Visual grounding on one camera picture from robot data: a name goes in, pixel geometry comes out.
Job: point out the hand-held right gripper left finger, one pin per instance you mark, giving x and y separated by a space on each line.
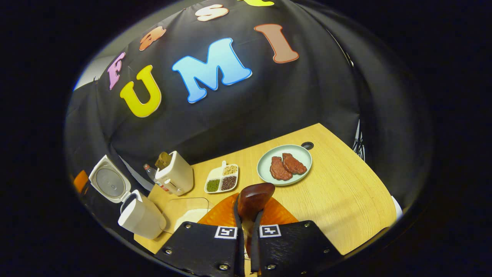
200 246

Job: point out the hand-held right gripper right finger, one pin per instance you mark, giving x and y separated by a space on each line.
296 246

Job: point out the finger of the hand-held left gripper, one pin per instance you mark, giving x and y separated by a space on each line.
80 181

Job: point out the clear container of rice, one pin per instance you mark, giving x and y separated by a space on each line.
184 211

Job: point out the brown wooden spoon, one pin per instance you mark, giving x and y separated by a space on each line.
254 200

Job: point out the white rice cooker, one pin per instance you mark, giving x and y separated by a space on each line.
140 217

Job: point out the white divided dish of beans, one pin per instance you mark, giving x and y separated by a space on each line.
223 179

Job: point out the clear plastic water bottle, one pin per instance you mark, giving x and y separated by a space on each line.
152 173

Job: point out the white toaster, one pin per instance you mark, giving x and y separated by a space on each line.
178 175

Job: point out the red meat steak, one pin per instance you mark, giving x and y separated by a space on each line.
295 164
280 171

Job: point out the brown bread slice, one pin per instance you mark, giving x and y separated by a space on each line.
163 159

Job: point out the pale green plate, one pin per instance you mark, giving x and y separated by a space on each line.
298 154

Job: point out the white rounded object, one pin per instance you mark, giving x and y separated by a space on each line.
397 207

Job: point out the black backdrop cloth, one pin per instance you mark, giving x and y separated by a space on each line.
269 100

